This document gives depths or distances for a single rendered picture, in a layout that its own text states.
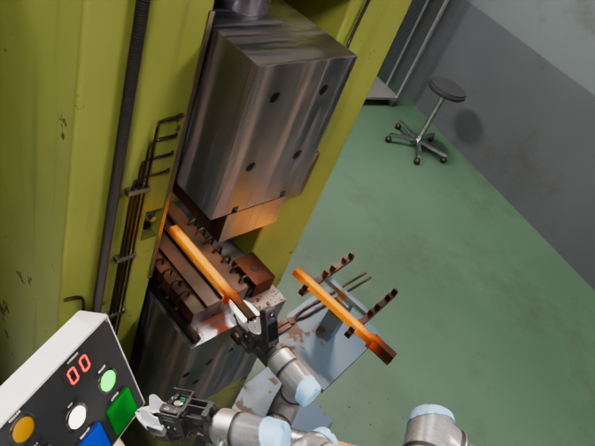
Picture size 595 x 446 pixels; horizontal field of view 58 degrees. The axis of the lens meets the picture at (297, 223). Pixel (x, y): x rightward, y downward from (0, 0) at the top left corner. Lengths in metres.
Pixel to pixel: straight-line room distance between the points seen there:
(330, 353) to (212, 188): 1.02
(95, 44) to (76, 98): 0.11
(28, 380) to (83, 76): 0.58
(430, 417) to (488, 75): 4.11
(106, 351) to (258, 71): 0.68
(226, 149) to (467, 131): 4.35
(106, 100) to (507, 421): 2.74
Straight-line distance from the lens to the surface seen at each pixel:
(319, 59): 1.16
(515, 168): 5.03
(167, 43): 1.08
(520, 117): 5.03
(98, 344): 1.25
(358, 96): 1.66
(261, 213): 1.39
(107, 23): 1.00
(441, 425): 1.51
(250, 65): 1.06
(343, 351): 2.08
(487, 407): 3.26
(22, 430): 1.15
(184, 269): 1.65
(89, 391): 1.26
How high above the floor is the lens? 2.20
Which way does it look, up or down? 38 degrees down
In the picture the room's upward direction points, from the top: 24 degrees clockwise
